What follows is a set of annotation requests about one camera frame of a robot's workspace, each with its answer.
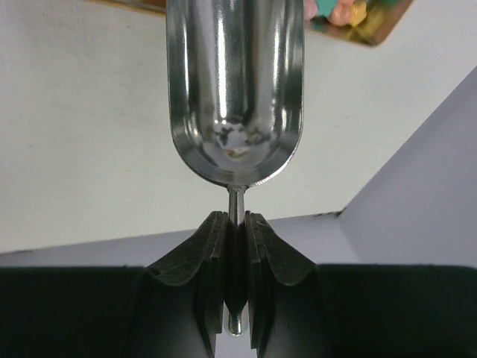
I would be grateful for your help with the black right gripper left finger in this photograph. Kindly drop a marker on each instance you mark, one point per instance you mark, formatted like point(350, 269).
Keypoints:
point(169, 308)

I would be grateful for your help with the silver metal scoop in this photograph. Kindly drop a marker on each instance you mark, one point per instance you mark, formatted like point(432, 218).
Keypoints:
point(235, 86)

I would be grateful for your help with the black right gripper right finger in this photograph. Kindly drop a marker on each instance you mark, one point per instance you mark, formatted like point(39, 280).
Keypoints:
point(298, 308)

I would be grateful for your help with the gold rectangular candy tin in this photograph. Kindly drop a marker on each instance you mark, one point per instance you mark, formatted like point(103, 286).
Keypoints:
point(370, 24)

